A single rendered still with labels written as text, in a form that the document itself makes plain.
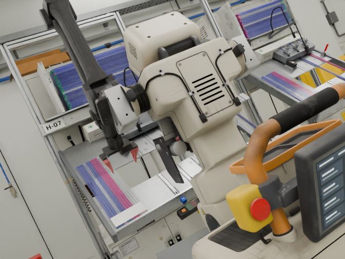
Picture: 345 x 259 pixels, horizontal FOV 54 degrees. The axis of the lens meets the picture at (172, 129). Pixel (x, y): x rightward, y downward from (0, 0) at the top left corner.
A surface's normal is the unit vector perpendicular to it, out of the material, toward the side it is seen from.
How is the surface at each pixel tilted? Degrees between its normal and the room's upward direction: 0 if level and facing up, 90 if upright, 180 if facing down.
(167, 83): 82
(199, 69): 82
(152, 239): 90
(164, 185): 42
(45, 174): 90
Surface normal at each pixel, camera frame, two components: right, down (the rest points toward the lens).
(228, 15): -0.82, 0.40
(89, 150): -0.06, -0.77
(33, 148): 0.38, -0.16
